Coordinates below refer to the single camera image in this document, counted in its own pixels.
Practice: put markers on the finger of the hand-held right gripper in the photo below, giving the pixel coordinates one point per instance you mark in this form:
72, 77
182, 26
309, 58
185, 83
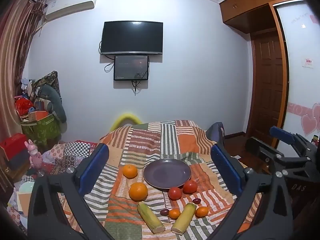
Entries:
262, 148
283, 134

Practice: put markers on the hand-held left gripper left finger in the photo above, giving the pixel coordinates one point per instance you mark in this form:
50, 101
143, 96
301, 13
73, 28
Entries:
93, 166

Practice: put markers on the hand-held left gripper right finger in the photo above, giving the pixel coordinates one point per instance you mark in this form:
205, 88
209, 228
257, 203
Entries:
226, 166

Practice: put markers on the large orange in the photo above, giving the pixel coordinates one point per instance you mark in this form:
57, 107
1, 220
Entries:
138, 191
129, 171

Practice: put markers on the red tomato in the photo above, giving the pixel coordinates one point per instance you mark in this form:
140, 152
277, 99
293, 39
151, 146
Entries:
175, 193
190, 187

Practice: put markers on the dark red date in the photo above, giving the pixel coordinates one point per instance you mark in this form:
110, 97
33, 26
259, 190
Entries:
197, 201
164, 212

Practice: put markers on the small mandarin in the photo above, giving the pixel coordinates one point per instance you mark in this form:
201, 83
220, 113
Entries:
202, 211
174, 213

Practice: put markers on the purple plate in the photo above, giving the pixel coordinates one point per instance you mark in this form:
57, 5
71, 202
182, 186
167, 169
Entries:
167, 173

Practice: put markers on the yellow-green sugarcane piece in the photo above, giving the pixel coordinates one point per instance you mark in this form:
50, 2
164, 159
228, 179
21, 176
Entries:
183, 217
150, 217

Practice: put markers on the checkered floral quilt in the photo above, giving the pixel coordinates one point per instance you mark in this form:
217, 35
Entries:
72, 150

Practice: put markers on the brown wooden door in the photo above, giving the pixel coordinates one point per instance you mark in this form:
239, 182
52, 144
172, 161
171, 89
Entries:
268, 85

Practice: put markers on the white sliding wardrobe door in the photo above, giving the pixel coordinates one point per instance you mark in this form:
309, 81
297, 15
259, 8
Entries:
300, 85

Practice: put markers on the yellow curved foam tube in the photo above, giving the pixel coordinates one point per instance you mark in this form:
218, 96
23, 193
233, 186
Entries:
126, 117

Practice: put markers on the pink rabbit toy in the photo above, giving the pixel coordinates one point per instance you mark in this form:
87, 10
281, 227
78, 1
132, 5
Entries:
33, 155

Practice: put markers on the green patterned storage box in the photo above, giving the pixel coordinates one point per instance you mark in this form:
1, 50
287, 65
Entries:
41, 130

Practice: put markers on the striped patchwork blanket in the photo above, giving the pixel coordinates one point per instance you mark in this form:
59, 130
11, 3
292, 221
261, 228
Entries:
155, 140

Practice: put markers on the pale turquoise plate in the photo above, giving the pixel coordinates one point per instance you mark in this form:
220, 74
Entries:
26, 188

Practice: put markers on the orange cardboard box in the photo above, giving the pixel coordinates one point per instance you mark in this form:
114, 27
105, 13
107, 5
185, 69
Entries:
38, 115

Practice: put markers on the grey plush toy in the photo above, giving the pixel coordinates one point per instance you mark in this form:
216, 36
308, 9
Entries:
53, 100

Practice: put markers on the red box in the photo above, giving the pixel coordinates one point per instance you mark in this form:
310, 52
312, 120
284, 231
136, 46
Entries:
13, 143

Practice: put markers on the red plastic bag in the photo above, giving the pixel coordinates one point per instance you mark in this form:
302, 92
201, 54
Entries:
23, 106

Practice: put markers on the dark green patterned cushion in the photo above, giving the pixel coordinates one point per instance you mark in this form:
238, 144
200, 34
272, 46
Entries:
48, 78

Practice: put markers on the wooden overhead cabinet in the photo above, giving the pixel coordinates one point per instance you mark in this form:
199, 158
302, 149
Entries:
250, 5

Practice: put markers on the striped brown curtain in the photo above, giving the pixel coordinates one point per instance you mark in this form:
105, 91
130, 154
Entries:
15, 55

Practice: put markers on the white air conditioner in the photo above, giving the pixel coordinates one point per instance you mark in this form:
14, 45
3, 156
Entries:
70, 5

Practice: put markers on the small black wall monitor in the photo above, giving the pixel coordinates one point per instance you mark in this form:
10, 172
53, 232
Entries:
131, 67

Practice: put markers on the wall-mounted black television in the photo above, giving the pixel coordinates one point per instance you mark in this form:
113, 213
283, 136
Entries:
132, 37

